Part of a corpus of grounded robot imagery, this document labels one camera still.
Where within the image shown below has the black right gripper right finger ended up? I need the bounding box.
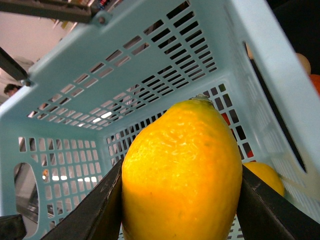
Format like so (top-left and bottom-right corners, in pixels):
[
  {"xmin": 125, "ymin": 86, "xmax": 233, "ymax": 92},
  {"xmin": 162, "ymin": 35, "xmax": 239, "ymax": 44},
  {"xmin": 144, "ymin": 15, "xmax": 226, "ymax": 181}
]
[{"xmin": 236, "ymin": 166, "xmax": 320, "ymax": 240}]

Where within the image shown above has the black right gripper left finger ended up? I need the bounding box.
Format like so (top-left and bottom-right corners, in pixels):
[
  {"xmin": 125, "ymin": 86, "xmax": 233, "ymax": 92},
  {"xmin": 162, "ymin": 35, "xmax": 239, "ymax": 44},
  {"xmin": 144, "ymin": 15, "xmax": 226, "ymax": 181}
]
[{"xmin": 42, "ymin": 160, "xmax": 123, "ymax": 240}]

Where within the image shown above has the yellow lemon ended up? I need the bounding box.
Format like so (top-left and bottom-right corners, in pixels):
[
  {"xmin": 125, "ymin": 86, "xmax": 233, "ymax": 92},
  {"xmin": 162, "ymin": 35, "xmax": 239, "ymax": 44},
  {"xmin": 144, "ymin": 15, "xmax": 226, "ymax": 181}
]
[
  {"xmin": 243, "ymin": 161, "xmax": 285, "ymax": 197},
  {"xmin": 122, "ymin": 94, "xmax": 242, "ymax": 240}
]

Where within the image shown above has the large light blue basket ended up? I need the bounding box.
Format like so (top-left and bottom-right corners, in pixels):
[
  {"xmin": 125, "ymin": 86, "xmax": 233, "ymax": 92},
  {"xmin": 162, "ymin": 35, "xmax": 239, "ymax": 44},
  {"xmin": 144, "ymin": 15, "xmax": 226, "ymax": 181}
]
[{"xmin": 0, "ymin": 0, "xmax": 320, "ymax": 240}]

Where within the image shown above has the large orange mandarin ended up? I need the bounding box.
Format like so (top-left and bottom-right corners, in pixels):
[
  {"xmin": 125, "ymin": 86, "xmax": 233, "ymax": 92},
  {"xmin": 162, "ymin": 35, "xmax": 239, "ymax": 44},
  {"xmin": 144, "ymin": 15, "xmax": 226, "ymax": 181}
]
[{"xmin": 309, "ymin": 74, "xmax": 320, "ymax": 95}]

